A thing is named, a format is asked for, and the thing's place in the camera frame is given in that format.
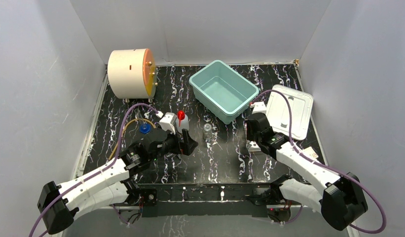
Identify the clear acrylic test tube rack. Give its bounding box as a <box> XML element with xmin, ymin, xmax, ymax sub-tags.
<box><xmin>247</xmin><ymin>141</ymin><xmax>261</xmax><ymax>152</ymax></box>

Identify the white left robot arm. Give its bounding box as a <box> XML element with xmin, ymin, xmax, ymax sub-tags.
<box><xmin>37</xmin><ymin>128</ymin><xmax>198</xmax><ymax>235</ymax></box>

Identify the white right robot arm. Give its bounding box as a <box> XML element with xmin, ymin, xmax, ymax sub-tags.
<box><xmin>245</xmin><ymin>113</ymin><xmax>368</xmax><ymax>231</ymax></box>

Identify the clear glass tube blue stopper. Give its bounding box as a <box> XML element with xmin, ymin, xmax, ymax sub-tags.
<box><xmin>135</xmin><ymin>109</ymin><xmax>152</xmax><ymax>134</ymax></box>

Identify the small clear glass jar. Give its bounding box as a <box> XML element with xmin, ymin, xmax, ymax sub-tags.
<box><xmin>203</xmin><ymin>123</ymin><xmax>213</xmax><ymax>140</ymax></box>

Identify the white wash bottle red cap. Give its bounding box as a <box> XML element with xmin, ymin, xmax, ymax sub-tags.
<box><xmin>176</xmin><ymin>110</ymin><xmax>189</xmax><ymax>134</ymax></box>

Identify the white plastic bin lid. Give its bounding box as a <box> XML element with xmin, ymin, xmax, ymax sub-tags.
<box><xmin>266</xmin><ymin>84</ymin><xmax>314</xmax><ymax>141</ymax></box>

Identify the tan rubber tubing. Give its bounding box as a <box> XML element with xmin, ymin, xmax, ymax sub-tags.
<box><xmin>109</xmin><ymin>118</ymin><xmax>157</xmax><ymax>161</ymax></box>

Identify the teal plastic bin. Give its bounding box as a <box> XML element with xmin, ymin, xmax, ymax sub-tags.
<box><xmin>189</xmin><ymin>60</ymin><xmax>259</xmax><ymax>124</ymax></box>

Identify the small paper label card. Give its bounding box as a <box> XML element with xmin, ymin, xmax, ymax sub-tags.
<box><xmin>302</xmin><ymin>147</ymin><xmax>319</xmax><ymax>160</ymax></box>

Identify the cream cylindrical centrifuge machine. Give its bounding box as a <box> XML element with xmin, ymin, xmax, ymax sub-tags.
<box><xmin>107</xmin><ymin>48</ymin><xmax>158</xmax><ymax>102</ymax></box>

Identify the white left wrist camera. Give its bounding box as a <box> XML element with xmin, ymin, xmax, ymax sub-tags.
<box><xmin>159</xmin><ymin>112</ymin><xmax>178</xmax><ymax>134</ymax></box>

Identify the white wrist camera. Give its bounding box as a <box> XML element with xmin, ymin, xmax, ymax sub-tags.
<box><xmin>159</xmin><ymin>112</ymin><xmax>178</xmax><ymax>134</ymax></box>
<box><xmin>250</xmin><ymin>101</ymin><xmax>266</xmax><ymax>114</ymax></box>

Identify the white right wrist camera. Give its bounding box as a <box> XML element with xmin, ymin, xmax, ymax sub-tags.
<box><xmin>250</xmin><ymin>101</ymin><xmax>266</xmax><ymax>114</ymax></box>

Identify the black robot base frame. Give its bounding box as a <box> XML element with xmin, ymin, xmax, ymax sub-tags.
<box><xmin>107</xmin><ymin>183</ymin><xmax>304</xmax><ymax>226</ymax></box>

